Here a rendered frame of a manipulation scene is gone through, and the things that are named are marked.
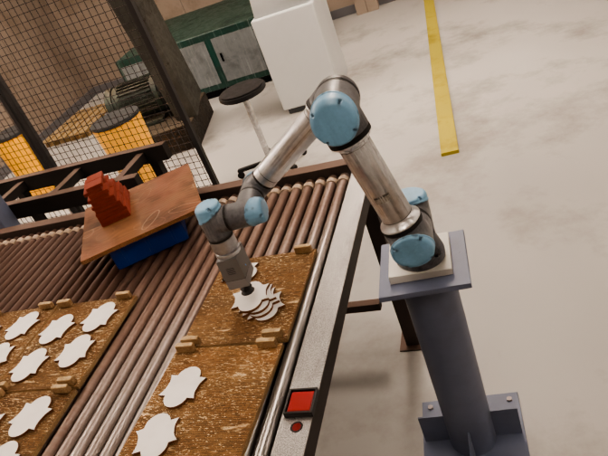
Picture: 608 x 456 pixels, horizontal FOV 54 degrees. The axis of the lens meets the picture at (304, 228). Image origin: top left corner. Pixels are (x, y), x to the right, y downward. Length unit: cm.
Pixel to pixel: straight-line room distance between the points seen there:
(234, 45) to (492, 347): 512
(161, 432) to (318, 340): 47
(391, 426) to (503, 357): 57
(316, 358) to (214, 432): 32
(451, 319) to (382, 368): 94
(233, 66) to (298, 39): 168
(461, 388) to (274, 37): 416
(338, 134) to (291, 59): 431
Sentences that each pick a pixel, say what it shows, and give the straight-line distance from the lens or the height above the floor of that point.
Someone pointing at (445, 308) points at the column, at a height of 74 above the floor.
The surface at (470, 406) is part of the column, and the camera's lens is 222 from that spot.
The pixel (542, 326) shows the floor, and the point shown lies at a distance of 284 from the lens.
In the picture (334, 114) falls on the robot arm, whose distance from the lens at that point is 140.
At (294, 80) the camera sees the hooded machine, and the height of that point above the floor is 33.
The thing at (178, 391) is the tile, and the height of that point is 95.
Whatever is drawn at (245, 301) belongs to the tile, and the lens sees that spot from 181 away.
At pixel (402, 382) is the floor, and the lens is 273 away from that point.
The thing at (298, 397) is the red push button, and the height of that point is 93.
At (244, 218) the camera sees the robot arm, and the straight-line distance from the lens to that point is 161.
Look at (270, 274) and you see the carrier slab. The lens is 194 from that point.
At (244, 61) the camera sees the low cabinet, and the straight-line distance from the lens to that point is 711.
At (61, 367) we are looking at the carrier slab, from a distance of 208.
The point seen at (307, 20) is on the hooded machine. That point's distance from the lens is 558.
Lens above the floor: 199
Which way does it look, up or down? 30 degrees down
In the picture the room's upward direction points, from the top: 22 degrees counter-clockwise
